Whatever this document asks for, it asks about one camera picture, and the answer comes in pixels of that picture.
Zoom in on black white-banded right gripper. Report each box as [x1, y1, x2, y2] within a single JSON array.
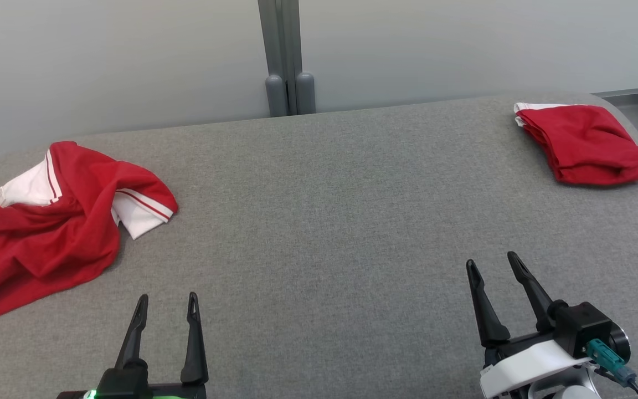
[[466, 252, 592, 399]]

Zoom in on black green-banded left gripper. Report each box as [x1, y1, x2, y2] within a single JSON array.
[[56, 292, 209, 399]]

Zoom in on red white-sleeved jersey shirt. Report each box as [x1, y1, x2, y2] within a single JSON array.
[[0, 141, 179, 331]]

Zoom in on red shorts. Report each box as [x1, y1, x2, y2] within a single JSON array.
[[513, 102, 638, 186]]

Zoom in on teal plug black cable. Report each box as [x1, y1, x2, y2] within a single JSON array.
[[585, 339, 638, 399]]

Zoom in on grey partition post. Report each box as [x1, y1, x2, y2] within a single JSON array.
[[257, 0, 317, 117]]

